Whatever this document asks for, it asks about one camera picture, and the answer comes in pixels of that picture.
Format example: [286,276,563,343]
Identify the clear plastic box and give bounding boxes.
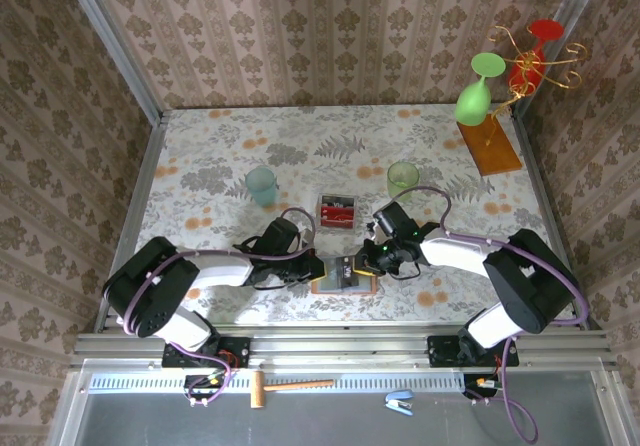
[315,194,359,232]

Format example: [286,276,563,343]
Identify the green plastic cup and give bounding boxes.
[387,161,420,203]

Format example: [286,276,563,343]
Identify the teal plastic cup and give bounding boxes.
[244,166,279,209]

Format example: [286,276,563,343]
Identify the wooden mallet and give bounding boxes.
[249,370,335,410]

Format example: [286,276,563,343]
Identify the blue stapler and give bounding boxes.
[383,389,415,416]

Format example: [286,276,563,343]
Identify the floral print tablecloth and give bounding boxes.
[117,105,576,325]

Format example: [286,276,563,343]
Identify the black power connector block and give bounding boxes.
[462,373,504,403]
[183,373,235,408]

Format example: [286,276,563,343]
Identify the grey metal shelf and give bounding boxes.
[64,365,621,446]

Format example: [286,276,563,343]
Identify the green plastic wine glass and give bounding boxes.
[453,52,507,127]

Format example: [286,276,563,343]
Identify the red plastic wine glass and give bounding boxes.
[507,19,565,95]

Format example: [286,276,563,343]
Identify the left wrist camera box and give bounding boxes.
[262,217,301,252]

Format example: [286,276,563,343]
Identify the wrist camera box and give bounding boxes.
[373,201,416,237]
[262,217,301,252]

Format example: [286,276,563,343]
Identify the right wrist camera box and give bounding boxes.
[373,201,416,237]

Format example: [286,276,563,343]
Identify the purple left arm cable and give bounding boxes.
[122,207,318,407]

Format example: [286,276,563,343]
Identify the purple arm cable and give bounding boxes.
[392,185,587,445]
[122,207,318,407]

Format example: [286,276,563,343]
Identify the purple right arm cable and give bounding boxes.
[392,185,587,445]

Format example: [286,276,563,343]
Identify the aluminium extrusion frame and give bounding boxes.
[47,0,621,446]

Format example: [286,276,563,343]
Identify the slotted metal cable duct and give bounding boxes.
[87,371,464,395]

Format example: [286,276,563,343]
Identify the gold wire rack wooden base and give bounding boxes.
[457,24,589,176]

